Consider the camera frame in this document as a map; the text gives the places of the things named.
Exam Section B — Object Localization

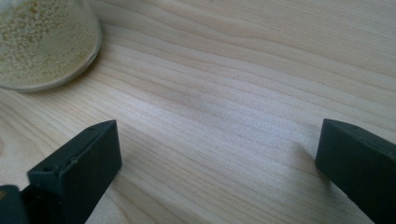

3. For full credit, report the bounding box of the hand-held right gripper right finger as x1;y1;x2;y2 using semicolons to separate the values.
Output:
315;118;396;224

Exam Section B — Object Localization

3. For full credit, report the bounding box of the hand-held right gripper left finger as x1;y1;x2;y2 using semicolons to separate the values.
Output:
27;119;123;224

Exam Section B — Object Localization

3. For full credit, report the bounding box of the white-lid jar of beige seasoning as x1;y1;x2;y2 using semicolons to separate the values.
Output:
0;0;104;93

